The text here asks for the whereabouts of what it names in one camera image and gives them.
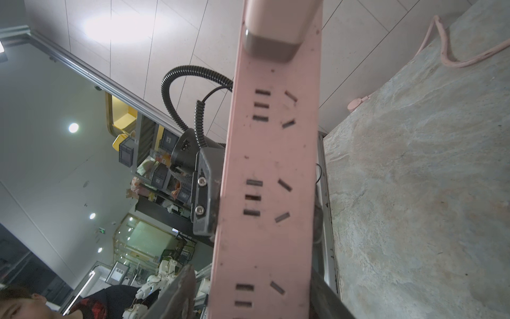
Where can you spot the left corner aluminium post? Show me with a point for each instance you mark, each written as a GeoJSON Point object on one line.
{"type": "Point", "coordinates": [20, 35]}

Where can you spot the background storage shelf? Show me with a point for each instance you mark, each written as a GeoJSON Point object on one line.
{"type": "Point", "coordinates": [144, 147]}

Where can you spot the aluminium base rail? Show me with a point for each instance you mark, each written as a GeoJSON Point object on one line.
{"type": "Point", "coordinates": [325, 249]}

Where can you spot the pink power strip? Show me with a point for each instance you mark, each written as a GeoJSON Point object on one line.
{"type": "Point", "coordinates": [262, 260]}

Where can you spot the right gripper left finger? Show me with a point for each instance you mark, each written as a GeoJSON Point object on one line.
{"type": "Point", "coordinates": [178, 300]}

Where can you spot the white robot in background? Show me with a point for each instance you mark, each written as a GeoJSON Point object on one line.
{"type": "Point", "coordinates": [168, 270]}

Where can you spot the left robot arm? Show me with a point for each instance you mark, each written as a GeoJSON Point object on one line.
{"type": "Point", "coordinates": [193, 124]}

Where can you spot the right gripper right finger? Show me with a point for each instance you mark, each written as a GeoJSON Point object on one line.
{"type": "Point", "coordinates": [324, 303]}

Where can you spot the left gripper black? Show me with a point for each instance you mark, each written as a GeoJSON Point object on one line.
{"type": "Point", "coordinates": [207, 181]}

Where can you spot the beige power adapter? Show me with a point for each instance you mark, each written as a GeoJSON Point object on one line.
{"type": "Point", "coordinates": [274, 30]}

